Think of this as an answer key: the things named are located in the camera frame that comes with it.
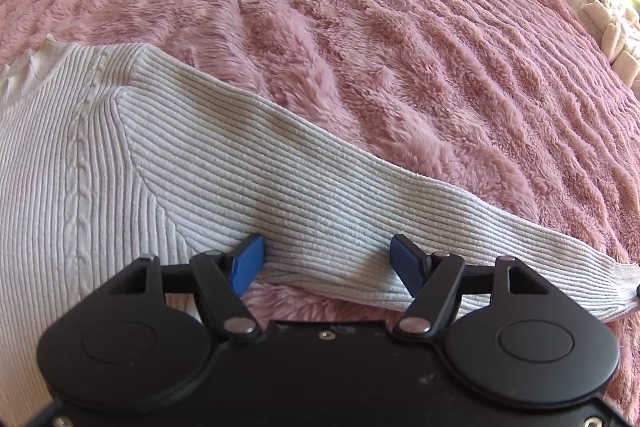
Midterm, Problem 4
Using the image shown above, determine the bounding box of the white ribbed knit sweater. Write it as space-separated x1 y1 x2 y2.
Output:
1 39 639 426

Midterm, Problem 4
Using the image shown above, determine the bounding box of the pink fluffy bed blanket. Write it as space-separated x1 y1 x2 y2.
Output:
0 0 640 427

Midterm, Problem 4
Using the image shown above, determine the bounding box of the white ruffled pillow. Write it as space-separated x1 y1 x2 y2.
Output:
566 0 639 89

